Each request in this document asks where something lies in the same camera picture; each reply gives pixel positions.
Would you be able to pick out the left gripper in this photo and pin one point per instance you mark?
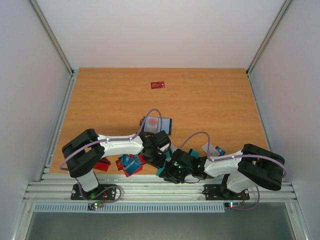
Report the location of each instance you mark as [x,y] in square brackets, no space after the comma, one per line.
[159,164]

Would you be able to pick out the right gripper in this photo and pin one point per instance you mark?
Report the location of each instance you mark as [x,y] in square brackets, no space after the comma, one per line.
[171,175]

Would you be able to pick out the blue leather card holder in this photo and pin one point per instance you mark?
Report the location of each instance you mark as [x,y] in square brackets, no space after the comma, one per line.
[164,124]

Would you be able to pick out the red striped card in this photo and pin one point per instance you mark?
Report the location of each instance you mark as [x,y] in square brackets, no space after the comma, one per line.
[152,123]
[102,165]

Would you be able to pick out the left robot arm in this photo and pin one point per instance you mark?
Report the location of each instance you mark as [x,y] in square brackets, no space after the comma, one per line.
[83,153]

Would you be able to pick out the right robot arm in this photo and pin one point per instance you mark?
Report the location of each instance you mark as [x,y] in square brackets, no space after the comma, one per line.
[250,167]

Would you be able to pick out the blue card pile centre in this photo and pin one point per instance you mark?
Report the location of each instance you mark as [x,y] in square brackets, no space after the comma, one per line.
[130,164]

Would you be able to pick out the teal striped card pair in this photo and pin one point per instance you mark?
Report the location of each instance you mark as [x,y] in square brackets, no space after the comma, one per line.
[193,153]

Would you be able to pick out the white floral card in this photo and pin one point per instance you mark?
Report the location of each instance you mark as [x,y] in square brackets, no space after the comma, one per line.
[210,150]

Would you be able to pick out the blue card right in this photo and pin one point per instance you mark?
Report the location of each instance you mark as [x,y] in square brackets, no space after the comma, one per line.
[220,151]

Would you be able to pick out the lone red card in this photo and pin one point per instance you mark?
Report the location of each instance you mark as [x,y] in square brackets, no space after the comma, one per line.
[157,85]

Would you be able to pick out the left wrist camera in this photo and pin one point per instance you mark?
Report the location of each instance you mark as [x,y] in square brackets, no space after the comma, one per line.
[166,147]

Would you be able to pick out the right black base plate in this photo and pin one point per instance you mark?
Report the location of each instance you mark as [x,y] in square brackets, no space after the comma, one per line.
[214,192]

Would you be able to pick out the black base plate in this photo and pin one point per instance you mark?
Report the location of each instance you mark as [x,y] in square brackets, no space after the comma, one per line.
[102,192]
[214,192]

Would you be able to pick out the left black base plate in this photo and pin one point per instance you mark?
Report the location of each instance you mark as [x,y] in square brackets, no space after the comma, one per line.
[102,192]

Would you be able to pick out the grey slotted cable duct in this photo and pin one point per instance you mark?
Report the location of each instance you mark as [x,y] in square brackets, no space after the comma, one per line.
[129,208]

